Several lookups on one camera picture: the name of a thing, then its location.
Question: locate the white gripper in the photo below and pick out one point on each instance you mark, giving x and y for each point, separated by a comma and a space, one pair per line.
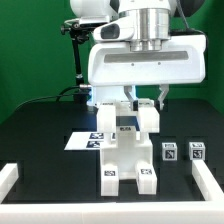
180, 61

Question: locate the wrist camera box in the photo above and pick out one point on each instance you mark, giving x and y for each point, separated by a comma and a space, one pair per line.
113, 32

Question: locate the white tag cube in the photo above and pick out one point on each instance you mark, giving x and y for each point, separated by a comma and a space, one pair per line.
169, 151
197, 150

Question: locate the rear camera on stand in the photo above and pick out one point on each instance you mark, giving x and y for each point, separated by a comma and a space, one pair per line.
79, 34

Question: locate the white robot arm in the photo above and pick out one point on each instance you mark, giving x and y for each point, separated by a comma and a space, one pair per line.
134, 46

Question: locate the white chair seat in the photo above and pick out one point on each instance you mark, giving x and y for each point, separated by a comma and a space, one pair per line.
125, 150

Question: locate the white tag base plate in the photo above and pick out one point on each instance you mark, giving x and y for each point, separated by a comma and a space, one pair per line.
85, 141

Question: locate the white U-shaped fence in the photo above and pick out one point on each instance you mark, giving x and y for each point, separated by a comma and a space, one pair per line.
208, 211

